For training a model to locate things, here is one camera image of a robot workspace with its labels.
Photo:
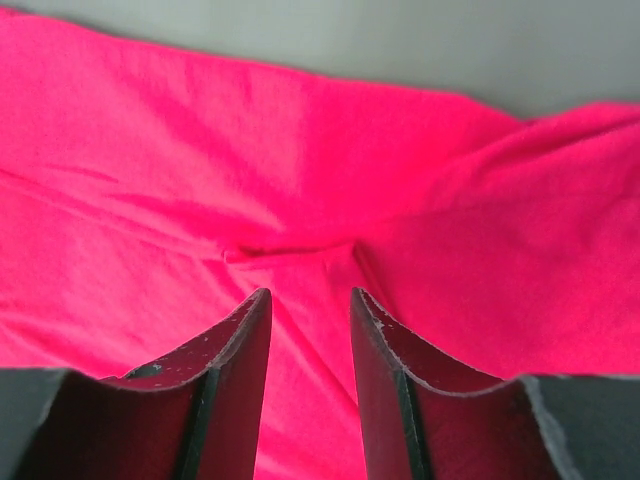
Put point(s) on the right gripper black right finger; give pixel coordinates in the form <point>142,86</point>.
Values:
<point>426,415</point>

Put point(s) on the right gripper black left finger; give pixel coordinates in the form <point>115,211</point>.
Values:
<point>193,413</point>

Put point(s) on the crimson red t-shirt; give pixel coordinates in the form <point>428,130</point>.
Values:
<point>146,191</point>

